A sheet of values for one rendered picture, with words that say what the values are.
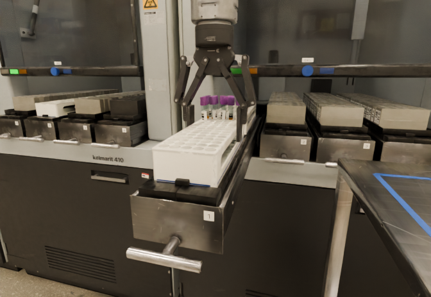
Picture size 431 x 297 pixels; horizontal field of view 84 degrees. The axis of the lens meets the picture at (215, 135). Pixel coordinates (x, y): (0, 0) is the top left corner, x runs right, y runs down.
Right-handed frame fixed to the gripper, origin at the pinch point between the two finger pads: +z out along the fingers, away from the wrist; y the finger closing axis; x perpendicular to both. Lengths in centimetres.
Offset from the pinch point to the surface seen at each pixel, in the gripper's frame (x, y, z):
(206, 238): -21.8, 4.6, 10.1
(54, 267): 18, -76, 70
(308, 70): 23.6, 20.4, -12.3
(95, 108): 26, -52, 1
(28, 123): 18, -75, 6
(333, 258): -4.0, 25.4, 23.9
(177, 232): -21.8, 0.5, 9.9
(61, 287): 22, -80, 86
